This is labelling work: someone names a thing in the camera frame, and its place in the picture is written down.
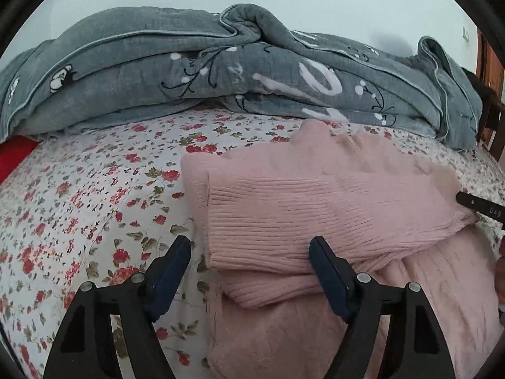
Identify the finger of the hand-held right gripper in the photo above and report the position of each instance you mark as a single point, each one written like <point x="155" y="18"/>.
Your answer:
<point x="483" y="205"/>

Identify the red cloth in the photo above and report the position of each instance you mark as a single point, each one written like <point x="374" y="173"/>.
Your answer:
<point x="14" y="154"/>

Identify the pink knitted sweater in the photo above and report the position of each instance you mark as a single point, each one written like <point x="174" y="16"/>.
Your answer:
<point x="276" y="205"/>

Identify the floral bedsheet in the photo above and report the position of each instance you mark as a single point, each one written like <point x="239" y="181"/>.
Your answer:
<point x="98" y="189"/>

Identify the grey printed quilt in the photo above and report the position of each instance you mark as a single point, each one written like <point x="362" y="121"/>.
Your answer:
<point x="158" y="71"/>

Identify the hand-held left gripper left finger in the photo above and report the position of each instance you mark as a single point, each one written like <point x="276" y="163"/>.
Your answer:
<point x="175" y="268"/>

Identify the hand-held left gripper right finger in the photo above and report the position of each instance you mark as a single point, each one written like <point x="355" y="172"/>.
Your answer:
<point x="325" y="268"/>

